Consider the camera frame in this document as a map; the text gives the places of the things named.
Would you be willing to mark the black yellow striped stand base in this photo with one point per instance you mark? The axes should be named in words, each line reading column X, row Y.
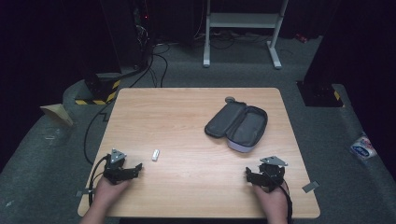
column 101, row 90

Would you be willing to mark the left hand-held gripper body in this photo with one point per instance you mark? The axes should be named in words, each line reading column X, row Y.
column 115, row 169

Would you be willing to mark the white tissue packet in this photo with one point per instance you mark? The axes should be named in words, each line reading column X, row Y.
column 362, row 147

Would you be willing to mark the small red object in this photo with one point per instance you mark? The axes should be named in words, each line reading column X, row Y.
column 301, row 37

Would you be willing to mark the black equipment rack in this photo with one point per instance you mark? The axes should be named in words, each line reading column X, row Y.
column 127, row 31

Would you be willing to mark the small white eraser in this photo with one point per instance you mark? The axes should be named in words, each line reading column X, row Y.
column 155, row 155

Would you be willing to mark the grey tape strip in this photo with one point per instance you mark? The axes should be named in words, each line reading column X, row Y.
column 310, row 186
column 82, row 193

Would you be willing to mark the white metal stand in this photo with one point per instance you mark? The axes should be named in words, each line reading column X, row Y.
column 243, row 20

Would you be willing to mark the open grey pencil case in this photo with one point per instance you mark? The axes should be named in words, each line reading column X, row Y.
column 239, row 124

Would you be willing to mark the person's right hand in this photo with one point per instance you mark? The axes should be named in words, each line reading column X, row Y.
column 274, row 202

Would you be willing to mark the person's left hand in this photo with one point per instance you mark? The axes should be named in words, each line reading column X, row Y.
column 109, row 189

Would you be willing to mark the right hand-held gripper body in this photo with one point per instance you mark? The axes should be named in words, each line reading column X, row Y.
column 270, row 174

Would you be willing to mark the beige cardboard piece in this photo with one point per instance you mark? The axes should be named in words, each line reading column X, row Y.
column 57, row 112

